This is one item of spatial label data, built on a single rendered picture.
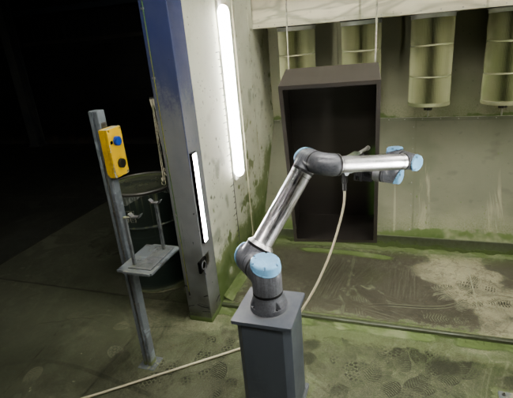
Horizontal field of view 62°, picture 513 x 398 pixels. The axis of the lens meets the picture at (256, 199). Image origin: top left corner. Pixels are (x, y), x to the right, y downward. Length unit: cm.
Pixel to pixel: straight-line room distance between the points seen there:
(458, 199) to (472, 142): 52
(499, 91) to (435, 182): 88
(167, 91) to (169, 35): 31
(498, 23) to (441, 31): 39
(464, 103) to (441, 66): 58
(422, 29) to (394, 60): 49
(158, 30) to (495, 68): 255
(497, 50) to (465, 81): 47
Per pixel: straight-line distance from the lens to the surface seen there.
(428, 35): 379
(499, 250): 410
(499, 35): 388
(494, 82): 390
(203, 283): 308
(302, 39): 391
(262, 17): 392
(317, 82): 266
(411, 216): 402
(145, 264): 246
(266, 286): 208
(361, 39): 384
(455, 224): 404
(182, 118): 265
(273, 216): 219
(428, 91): 384
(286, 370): 229
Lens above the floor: 194
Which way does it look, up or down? 21 degrees down
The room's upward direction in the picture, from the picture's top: 5 degrees counter-clockwise
